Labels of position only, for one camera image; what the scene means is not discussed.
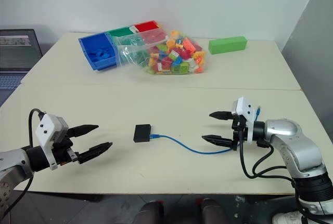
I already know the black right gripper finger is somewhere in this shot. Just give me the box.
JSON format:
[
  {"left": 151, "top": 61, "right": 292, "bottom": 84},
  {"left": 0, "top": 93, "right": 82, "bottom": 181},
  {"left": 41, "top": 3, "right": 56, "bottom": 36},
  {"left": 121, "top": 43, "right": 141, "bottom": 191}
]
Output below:
[
  {"left": 201, "top": 134, "right": 235, "bottom": 148},
  {"left": 209, "top": 110, "right": 235, "bottom": 121}
]

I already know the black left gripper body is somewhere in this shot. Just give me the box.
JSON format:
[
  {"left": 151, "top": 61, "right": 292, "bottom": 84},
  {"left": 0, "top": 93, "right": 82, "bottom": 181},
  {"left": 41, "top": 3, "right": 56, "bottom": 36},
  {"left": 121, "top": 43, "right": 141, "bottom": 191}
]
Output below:
[{"left": 53, "top": 134, "right": 80, "bottom": 167}]

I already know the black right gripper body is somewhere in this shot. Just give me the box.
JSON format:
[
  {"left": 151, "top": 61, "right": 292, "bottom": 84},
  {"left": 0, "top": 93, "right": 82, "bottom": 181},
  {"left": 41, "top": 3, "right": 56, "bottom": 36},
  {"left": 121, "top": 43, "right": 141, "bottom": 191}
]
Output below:
[{"left": 230, "top": 115, "right": 250, "bottom": 152}]

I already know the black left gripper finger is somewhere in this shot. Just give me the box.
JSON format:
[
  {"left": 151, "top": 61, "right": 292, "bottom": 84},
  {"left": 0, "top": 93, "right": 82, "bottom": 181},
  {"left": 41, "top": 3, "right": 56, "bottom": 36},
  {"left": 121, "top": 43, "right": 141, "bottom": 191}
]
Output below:
[
  {"left": 78, "top": 141, "right": 113, "bottom": 165},
  {"left": 68, "top": 124, "right": 100, "bottom": 139}
]

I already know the small black box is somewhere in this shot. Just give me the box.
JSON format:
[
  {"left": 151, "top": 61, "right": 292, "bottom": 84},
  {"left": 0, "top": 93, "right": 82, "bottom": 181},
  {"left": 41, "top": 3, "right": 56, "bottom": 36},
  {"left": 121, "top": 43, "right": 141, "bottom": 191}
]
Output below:
[{"left": 133, "top": 123, "right": 152, "bottom": 143}]

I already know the green rectangular block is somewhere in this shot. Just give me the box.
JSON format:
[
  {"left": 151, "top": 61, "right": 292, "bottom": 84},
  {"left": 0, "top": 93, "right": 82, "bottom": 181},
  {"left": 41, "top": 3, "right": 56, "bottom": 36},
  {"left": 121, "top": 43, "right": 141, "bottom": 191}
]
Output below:
[{"left": 208, "top": 35, "right": 248, "bottom": 55}]

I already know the dark rounded shape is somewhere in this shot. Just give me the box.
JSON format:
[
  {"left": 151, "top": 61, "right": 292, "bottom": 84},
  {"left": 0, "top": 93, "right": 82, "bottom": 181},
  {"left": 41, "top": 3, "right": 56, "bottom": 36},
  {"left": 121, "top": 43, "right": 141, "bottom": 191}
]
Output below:
[
  {"left": 201, "top": 197, "right": 230, "bottom": 224},
  {"left": 139, "top": 200, "right": 165, "bottom": 224}
]

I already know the blue toy bricks heap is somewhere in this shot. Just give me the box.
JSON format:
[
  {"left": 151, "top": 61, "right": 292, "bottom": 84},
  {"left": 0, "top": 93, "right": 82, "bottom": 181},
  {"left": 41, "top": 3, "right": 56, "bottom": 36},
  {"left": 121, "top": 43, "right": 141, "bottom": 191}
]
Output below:
[{"left": 87, "top": 48, "right": 117, "bottom": 63}]

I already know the clear bag of toy bricks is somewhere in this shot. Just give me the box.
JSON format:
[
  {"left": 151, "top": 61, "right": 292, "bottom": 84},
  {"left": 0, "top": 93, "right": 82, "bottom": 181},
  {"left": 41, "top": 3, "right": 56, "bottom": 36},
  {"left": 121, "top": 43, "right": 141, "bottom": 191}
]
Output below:
[{"left": 111, "top": 28, "right": 208, "bottom": 75}]

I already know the blue plastic bin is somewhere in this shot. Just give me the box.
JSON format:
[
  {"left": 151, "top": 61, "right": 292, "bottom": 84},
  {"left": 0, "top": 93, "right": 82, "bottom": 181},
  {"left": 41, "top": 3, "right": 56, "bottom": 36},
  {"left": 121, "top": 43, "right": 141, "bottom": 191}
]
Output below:
[{"left": 78, "top": 32, "right": 120, "bottom": 72}]

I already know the green plastic bin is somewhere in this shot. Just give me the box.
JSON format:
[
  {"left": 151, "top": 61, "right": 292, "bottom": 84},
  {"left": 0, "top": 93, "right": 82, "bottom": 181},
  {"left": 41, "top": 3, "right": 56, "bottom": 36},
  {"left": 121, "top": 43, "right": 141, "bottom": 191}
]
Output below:
[{"left": 106, "top": 26, "right": 139, "bottom": 46}]

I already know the grey laptop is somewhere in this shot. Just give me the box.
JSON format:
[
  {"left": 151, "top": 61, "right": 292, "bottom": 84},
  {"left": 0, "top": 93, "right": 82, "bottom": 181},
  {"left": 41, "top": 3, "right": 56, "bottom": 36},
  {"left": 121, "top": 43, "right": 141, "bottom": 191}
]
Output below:
[{"left": 0, "top": 29, "right": 44, "bottom": 107}]

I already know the grey partition panel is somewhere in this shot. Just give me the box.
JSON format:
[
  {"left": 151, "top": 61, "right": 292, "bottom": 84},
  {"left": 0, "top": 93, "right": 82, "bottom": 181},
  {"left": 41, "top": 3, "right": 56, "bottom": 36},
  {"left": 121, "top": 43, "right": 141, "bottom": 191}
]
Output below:
[{"left": 280, "top": 0, "right": 333, "bottom": 138}]

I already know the red plastic bin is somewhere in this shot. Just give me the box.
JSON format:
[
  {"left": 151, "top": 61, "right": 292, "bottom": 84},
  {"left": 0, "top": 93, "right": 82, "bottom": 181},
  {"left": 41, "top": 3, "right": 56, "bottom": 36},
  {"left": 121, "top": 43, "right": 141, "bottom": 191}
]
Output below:
[{"left": 132, "top": 20, "right": 161, "bottom": 34}]

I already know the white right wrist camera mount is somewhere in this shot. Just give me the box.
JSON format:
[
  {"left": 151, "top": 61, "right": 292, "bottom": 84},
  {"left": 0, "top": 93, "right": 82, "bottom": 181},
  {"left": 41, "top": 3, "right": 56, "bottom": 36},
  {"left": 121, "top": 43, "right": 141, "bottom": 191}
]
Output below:
[{"left": 232, "top": 96, "right": 257, "bottom": 143}]

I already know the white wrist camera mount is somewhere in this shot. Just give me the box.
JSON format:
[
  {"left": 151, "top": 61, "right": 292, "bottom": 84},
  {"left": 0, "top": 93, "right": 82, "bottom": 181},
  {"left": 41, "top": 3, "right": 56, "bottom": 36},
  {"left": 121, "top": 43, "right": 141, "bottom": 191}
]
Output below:
[
  {"left": 35, "top": 113, "right": 69, "bottom": 171},
  {"left": 232, "top": 96, "right": 257, "bottom": 143}
]

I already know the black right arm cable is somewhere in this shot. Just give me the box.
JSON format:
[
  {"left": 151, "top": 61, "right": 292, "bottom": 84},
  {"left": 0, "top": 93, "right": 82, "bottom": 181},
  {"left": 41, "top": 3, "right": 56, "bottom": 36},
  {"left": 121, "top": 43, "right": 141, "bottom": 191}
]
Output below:
[{"left": 238, "top": 127, "right": 309, "bottom": 224}]

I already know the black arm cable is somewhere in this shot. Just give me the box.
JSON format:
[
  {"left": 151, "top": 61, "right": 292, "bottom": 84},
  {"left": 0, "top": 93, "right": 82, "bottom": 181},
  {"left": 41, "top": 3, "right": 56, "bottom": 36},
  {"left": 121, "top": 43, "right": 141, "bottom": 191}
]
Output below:
[
  {"left": 238, "top": 127, "right": 309, "bottom": 224},
  {"left": 0, "top": 108, "right": 48, "bottom": 220}
]

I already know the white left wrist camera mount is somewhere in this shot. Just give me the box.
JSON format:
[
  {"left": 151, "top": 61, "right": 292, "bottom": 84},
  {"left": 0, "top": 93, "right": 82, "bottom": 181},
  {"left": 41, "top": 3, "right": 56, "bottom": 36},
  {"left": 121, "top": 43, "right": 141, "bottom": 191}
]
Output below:
[{"left": 35, "top": 113, "right": 69, "bottom": 171}]

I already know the blue cable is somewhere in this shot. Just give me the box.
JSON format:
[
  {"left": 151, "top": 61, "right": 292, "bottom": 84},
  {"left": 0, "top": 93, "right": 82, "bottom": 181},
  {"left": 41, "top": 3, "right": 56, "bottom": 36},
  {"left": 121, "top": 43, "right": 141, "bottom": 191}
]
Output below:
[{"left": 150, "top": 106, "right": 262, "bottom": 155}]

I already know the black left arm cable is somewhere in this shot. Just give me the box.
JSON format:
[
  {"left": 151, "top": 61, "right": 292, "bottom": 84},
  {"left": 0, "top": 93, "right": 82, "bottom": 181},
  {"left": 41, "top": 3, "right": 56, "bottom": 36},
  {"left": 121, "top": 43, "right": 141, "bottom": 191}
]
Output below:
[{"left": 0, "top": 108, "right": 48, "bottom": 220}]

